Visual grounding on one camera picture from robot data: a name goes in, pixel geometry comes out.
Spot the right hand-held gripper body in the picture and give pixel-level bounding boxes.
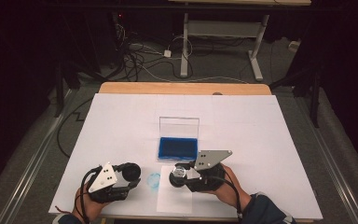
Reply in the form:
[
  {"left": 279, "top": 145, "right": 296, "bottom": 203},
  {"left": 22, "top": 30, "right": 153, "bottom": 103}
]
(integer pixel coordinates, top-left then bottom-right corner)
[{"left": 185, "top": 149, "right": 233, "bottom": 193}]

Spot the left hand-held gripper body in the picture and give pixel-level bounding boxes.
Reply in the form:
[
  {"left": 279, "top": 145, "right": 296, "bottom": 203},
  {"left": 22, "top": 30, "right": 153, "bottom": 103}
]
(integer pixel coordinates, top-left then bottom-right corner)
[{"left": 87, "top": 161, "right": 131, "bottom": 203}]

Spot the black stamp with clear knob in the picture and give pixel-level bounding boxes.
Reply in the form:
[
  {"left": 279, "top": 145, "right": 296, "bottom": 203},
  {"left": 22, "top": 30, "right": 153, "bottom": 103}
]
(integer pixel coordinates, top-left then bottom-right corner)
[{"left": 169, "top": 165, "right": 189, "bottom": 189}]

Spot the black round stamp cap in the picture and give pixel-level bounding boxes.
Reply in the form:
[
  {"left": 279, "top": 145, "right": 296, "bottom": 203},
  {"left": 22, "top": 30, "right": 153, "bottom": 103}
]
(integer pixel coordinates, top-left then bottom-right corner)
[{"left": 120, "top": 161, "right": 143, "bottom": 182}]

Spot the blue ink pad box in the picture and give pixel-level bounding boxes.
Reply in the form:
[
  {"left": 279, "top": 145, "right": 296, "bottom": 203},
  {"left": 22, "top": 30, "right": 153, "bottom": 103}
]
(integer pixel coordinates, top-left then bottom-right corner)
[{"left": 157, "top": 116, "right": 200, "bottom": 163}]

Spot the person's left hand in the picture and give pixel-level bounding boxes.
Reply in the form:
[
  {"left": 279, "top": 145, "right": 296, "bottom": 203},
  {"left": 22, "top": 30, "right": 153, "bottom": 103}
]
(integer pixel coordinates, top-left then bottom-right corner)
[{"left": 72, "top": 185, "right": 113, "bottom": 223}]

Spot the person's right hand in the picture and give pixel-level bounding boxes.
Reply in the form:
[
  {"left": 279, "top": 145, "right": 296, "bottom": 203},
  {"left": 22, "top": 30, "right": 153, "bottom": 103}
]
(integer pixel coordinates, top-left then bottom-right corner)
[{"left": 204, "top": 162, "right": 253, "bottom": 209}]

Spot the white paper sheet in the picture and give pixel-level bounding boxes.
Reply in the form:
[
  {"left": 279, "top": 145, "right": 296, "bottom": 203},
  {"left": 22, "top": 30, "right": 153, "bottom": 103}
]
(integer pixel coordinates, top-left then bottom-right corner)
[{"left": 156, "top": 165, "right": 194, "bottom": 215}]

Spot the large white table cover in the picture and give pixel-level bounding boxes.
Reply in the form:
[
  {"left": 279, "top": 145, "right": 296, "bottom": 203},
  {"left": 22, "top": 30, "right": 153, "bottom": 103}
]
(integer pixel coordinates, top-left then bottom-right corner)
[{"left": 48, "top": 92, "right": 324, "bottom": 220}]

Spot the black metal stand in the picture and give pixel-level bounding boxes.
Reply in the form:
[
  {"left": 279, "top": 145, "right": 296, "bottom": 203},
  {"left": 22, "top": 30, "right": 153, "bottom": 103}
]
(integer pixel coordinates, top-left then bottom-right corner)
[
  {"left": 269, "top": 62, "right": 323, "bottom": 129},
  {"left": 54, "top": 60, "right": 76, "bottom": 119}
]

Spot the white power strip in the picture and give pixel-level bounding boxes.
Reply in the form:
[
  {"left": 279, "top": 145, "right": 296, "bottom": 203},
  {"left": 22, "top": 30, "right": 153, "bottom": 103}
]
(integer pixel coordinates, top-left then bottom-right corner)
[{"left": 288, "top": 40, "right": 302, "bottom": 52}]

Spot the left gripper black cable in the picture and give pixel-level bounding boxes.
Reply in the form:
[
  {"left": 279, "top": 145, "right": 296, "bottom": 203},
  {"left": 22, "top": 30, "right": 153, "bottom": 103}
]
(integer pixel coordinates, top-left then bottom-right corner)
[{"left": 79, "top": 166, "right": 102, "bottom": 224}]

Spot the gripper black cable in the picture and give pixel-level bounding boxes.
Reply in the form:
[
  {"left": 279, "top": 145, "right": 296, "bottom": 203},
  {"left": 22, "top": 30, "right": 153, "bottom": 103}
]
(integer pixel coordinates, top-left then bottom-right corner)
[
  {"left": 203, "top": 175, "right": 243, "bottom": 222},
  {"left": 79, "top": 166, "right": 102, "bottom": 224}
]

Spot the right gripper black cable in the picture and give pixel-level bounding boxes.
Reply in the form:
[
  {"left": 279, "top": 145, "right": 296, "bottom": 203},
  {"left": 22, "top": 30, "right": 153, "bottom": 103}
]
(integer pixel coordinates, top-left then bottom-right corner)
[{"left": 203, "top": 175, "right": 243, "bottom": 222}]

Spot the black floor cable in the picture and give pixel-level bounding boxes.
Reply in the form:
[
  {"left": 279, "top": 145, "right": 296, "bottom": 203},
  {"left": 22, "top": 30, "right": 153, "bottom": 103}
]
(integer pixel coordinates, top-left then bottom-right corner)
[{"left": 56, "top": 97, "right": 94, "bottom": 158}]

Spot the aluminium rail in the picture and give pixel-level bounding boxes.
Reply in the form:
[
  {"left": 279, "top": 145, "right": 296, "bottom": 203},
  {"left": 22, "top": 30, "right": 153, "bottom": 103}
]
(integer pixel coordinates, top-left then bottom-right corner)
[
  {"left": 292, "top": 96, "right": 358, "bottom": 224},
  {"left": 0, "top": 88, "right": 76, "bottom": 224}
]

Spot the white floor cable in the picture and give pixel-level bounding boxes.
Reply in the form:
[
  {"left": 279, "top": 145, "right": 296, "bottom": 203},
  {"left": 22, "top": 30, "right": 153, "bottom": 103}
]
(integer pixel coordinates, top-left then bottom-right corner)
[{"left": 129, "top": 43, "right": 250, "bottom": 85}]

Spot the tangle of black floor cables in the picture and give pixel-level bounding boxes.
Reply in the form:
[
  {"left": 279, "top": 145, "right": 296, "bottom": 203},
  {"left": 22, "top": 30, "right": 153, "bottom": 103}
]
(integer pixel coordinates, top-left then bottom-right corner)
[{"left": 115, "top": 21, "right": 197, "bottom": 83}]

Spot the white desk frame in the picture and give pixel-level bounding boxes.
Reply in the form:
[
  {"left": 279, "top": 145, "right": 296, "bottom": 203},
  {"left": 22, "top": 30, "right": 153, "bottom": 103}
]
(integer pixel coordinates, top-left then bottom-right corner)
[{"left": 167, "top": 0, "right": 312, "bottom": 82}]

